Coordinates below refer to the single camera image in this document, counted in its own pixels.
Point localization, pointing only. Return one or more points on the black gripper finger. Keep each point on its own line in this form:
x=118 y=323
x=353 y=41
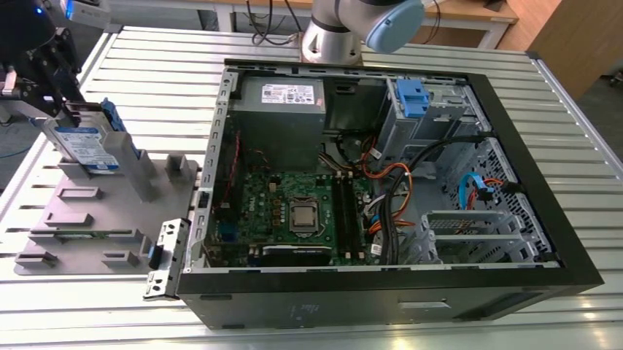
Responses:
x=29 y=91
x=60 y=65

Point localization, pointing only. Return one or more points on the hard disk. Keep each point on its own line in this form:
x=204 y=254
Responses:
x=80 y=144

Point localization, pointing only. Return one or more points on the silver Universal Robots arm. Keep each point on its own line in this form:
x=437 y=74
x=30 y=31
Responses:
x=331 y=43

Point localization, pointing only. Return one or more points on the grey parts rack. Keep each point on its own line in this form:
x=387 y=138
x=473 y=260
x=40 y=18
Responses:
x=121 y=204

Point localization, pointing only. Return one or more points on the green RAM stick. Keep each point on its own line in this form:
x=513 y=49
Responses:
x=80 y=236

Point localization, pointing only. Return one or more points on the grey power supply unit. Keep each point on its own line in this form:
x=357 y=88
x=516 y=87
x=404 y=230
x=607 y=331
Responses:
x=277 y=138

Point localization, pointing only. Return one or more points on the green motherboard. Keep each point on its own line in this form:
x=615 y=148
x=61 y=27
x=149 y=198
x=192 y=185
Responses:
x=263 y=189

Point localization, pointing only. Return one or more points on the silver CPU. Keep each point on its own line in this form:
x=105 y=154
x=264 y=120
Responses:
x=304 y=215

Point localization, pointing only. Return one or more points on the CPU socket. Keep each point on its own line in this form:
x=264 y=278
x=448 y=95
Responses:
x=307 y=232

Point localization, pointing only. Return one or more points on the black graphics card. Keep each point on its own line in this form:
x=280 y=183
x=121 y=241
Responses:
x=292 y=257

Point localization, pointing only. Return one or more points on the black RAM slot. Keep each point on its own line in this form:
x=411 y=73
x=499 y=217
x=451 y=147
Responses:
x=355 y=218
x=343 y=218

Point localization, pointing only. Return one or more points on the blue plastic drive latch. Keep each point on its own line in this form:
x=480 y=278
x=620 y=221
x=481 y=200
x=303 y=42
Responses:
x=411 y=91

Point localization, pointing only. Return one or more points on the metal optical drive cage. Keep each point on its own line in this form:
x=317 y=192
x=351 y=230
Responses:
x=428 y=127

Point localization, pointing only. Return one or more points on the wooden desk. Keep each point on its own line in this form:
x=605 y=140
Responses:
x=467 y=12

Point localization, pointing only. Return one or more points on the black open PC case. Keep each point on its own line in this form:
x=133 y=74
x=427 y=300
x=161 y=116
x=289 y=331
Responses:
x=340 y=306

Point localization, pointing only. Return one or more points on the white post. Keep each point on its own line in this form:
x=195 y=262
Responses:
x=4 y=118

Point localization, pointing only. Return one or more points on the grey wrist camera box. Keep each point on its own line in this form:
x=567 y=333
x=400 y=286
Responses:
x=86 y=12

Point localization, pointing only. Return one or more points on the white workbench frame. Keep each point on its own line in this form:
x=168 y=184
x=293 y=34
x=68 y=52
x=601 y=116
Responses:
x=224 y=22

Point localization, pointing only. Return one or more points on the metal expansion slot bracket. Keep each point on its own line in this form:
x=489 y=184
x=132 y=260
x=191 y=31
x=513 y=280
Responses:
x=168 y=233

